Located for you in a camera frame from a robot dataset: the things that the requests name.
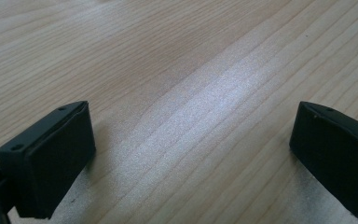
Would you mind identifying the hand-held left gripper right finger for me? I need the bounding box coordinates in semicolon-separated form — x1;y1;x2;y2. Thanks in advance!
288;101;358;220

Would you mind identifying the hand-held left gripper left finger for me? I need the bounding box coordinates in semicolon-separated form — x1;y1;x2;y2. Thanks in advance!
0;100;97;219

